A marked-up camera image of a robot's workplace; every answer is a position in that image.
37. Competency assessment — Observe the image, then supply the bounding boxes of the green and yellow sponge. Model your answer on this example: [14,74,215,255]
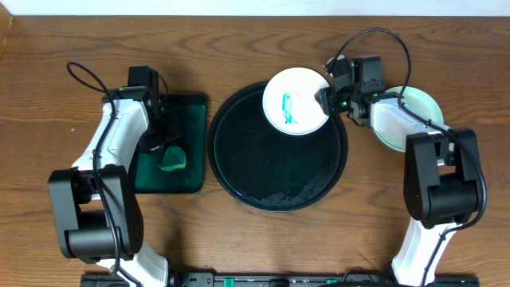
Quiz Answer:
[159,146,186,172]

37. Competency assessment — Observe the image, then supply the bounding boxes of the white plate with green stain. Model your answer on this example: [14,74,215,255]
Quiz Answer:
[262,67,329,136]

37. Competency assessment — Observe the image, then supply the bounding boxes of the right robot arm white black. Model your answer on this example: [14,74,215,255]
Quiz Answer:
[315,85,487,286]

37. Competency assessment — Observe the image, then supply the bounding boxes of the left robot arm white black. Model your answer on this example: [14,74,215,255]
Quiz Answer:
[48,86,181,286]

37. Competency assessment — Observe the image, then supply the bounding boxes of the rectangular dark green tray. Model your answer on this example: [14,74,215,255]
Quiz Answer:
[129,94,207,194]

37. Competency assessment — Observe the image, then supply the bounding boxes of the round black tray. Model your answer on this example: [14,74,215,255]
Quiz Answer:
[206,82,348,212]

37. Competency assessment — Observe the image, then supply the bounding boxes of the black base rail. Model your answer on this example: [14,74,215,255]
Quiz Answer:
[80,273,481,287]

